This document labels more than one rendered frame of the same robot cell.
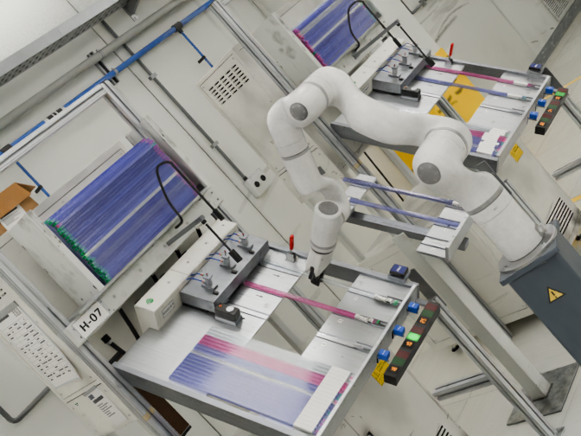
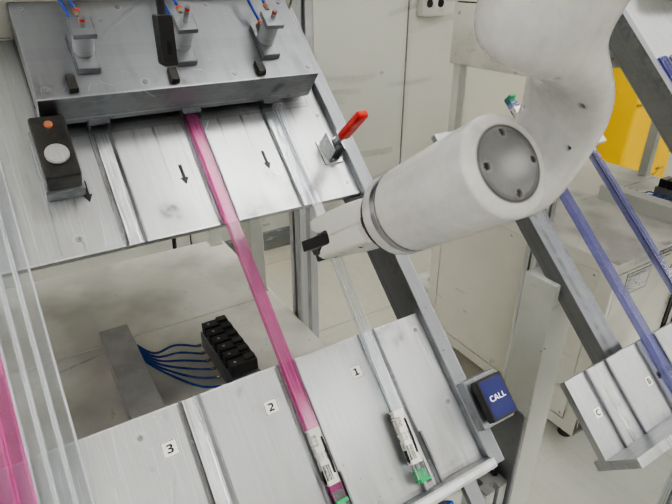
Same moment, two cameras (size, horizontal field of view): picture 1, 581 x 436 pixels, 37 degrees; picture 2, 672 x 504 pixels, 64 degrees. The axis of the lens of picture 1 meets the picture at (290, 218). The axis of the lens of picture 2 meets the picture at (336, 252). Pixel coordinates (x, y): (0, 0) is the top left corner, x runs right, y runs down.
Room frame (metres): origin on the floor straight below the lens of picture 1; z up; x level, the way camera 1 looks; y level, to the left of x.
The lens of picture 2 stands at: (2.19, -0.05, 1.24)
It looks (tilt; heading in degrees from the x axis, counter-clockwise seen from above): 27 degrees down; 10
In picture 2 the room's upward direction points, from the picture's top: straight up
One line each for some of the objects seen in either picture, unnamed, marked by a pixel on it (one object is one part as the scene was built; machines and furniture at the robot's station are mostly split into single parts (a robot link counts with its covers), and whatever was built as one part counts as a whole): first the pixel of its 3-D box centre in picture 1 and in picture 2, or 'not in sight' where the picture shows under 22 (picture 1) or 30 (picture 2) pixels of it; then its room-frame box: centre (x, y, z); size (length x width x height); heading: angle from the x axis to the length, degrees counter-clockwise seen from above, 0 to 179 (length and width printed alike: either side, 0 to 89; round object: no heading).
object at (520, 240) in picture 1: (507, 225); not in sight; (2.28, -0.43, 0.79); 0.19 x 0.19 x 0.18
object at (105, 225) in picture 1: (121, 211); not in sight; (2.87, 0.40, 1.52); 0.51 x 0.13 x 0.27; 132
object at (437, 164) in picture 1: (453, 174); not in sight; (2.26, -0.40, 1.00); 0.19 x 0.12 x 0.24; 136
